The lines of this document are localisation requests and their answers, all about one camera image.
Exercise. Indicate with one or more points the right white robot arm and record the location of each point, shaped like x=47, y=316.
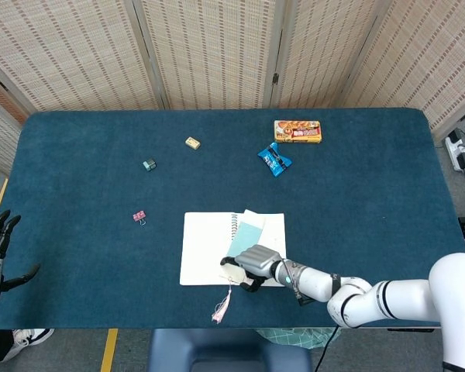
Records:
x=372, y=298

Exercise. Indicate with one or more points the blue snack packet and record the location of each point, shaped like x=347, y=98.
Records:
x=275, y=159

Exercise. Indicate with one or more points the white sneaker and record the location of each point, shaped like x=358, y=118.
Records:
x=31, y=337

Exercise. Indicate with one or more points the dark blue tablecloth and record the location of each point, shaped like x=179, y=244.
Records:
x=100, y=252

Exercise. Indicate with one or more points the woven folding screen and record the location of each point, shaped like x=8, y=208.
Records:
x=217, y=50

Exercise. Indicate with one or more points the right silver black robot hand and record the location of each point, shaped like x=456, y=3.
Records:
x=257, y=257

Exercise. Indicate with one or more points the small teal stamp block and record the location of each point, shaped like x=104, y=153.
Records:
x=149, y=164

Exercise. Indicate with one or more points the white spiral notebook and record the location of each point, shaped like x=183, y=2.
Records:
x=205, y=248

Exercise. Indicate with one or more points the white blue bookmark pink tassel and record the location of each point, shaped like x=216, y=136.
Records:
x=248, y=234

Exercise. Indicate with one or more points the dark blue chair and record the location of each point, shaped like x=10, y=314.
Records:
x=224, y=350

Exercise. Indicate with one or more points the pink binder clip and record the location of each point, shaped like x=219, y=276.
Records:
x=139, y=216

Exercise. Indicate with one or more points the green checked cloth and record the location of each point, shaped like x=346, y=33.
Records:
x=294, y=336

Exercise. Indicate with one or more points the beige eraser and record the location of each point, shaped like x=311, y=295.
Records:
x=193, y=143

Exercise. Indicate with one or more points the yellow snack box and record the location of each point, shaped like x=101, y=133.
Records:
x=297, y=131

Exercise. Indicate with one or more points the white power strip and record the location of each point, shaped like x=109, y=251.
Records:
x=458, y=153

